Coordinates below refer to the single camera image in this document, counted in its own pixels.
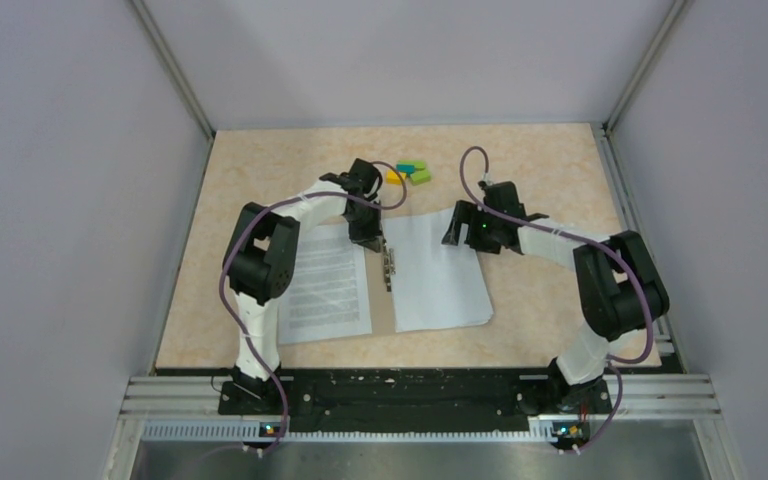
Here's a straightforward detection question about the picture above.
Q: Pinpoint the grey slotted cable duct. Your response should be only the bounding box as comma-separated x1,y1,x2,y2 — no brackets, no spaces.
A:
141,418,556,443

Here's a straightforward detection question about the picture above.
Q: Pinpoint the teal block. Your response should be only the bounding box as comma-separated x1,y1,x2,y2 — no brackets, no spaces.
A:
396,163,416,175

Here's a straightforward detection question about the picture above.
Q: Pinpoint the yellow block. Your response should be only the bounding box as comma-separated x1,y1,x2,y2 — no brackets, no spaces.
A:
385,171,405,185

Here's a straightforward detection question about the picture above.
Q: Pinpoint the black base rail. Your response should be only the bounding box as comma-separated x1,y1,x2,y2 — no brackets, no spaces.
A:
218,368,611,433

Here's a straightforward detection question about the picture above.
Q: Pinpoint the light green block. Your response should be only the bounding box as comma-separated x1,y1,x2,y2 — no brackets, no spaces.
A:
408,170,432,185

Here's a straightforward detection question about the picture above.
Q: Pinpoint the white paper sheet stack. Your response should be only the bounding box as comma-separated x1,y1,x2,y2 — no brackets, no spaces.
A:
384,208,494,333

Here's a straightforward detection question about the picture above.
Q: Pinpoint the metal folder clip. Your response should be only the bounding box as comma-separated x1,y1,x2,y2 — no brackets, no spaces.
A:
381,239,396,293

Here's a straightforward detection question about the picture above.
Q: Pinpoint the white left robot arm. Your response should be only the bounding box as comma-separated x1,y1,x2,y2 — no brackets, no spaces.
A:
219,158,392,414

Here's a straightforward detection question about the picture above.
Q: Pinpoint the printed white paper sheet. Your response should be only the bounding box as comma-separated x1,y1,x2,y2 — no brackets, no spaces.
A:
278,224,372,345

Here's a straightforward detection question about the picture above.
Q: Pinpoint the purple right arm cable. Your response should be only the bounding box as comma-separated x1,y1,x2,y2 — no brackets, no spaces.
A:
459,146,656,454

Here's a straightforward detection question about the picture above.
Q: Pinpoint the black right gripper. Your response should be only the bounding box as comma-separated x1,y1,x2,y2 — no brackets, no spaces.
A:
444,200,503,255

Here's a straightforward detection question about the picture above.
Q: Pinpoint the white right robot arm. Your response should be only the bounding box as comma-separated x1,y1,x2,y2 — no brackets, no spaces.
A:
441,181,669,414

